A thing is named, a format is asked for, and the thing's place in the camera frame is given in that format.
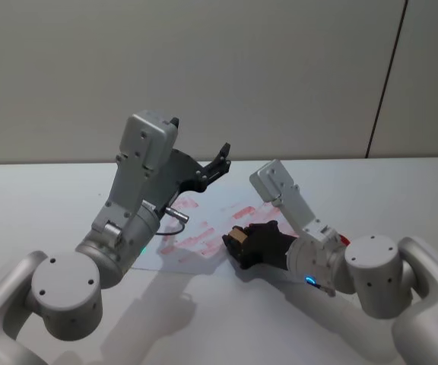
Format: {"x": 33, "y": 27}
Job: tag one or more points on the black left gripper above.
{"x": 184, "y": 169}

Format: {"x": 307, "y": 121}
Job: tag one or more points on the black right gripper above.
{"x": 266, "y": 247}

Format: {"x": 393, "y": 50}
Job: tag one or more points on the small tan eraser block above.
{"x": 238, "y": 234}

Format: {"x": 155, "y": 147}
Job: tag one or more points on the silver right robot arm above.
{"x": 371, "y": 266}

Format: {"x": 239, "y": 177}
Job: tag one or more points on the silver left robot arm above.
{"x": 67, "y": 285}

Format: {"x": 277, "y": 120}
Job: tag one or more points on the white sheet with red marks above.
{"x": 204, "y": 228}

